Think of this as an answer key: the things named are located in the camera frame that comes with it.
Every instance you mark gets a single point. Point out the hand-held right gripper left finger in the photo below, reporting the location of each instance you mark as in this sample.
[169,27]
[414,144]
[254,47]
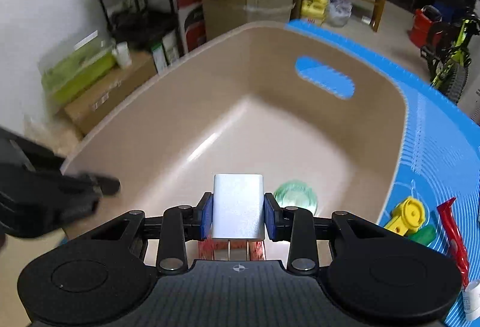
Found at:
[207,217]

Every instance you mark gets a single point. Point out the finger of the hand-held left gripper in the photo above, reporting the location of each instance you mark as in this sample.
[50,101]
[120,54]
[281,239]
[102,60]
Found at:
[107,185]

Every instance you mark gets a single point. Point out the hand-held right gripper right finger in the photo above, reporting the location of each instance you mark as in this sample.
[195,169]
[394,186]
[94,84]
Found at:
[270,218]

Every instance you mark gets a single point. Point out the silver power adapter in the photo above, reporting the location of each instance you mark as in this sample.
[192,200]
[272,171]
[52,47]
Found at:
[238,207]

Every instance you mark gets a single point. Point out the beige plastic basin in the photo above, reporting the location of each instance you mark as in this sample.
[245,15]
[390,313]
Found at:
[243,116]

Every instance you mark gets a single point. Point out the yellow plastic toy tool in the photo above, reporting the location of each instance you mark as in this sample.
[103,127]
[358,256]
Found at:
[407,214]

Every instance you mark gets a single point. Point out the red plastic tool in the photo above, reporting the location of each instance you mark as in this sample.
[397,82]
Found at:
[452,229]

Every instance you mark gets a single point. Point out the white labelled bottle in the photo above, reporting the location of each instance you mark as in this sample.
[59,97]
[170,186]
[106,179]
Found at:
[473,302]

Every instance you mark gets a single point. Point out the round green lidded can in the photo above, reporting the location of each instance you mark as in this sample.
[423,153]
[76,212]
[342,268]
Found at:
[296,195]

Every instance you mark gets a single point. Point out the crumpled clear plastic sheet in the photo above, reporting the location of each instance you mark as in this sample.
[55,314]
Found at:
[48,135]

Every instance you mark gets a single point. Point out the low cardboard box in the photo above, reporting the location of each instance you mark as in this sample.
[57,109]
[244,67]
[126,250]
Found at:
[108,94]

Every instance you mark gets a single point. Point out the small white bottle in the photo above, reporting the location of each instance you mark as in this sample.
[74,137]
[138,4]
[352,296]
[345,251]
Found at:
[122,55]

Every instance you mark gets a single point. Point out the green plastic toy piece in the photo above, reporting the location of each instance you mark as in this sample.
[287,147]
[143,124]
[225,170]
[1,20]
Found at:
[423,236]

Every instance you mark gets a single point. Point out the blue silicone mat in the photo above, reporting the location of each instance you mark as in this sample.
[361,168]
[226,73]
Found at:
[431,132]

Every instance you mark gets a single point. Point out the yellow plastic bag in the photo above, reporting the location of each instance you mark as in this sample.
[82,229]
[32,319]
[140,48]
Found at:
[315,6]

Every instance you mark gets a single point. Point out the clear plastic bag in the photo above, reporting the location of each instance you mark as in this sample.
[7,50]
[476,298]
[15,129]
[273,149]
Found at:
[339,10]

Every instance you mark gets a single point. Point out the red bucket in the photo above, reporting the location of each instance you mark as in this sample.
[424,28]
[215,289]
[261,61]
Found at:
[420,26]

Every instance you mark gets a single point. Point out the green and black bicycle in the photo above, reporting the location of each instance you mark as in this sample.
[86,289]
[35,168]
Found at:
[450,53]

